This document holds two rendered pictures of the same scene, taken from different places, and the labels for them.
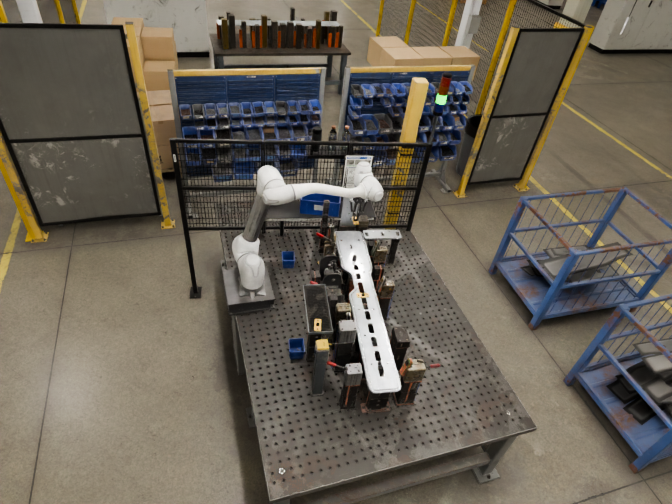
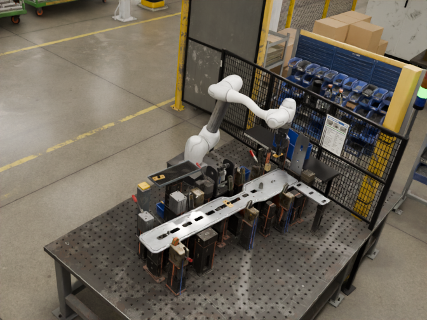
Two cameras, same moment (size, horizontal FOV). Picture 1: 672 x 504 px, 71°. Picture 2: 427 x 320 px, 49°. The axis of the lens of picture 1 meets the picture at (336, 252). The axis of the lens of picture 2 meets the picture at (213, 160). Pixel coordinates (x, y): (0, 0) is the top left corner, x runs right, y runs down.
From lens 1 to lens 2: 239 cm
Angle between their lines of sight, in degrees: 45
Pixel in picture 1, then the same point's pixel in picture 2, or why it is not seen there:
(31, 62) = not seen: outside the picture
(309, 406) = (126, 237)
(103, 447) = (68, 204)
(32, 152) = (195, 49)
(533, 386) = not seen: outside the picture
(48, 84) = (217, 8)
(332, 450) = (99, 262)
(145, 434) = (88, 216)
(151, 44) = (355, 32)
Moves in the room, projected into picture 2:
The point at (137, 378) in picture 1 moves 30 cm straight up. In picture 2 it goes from (122, 193) to (122, 169)
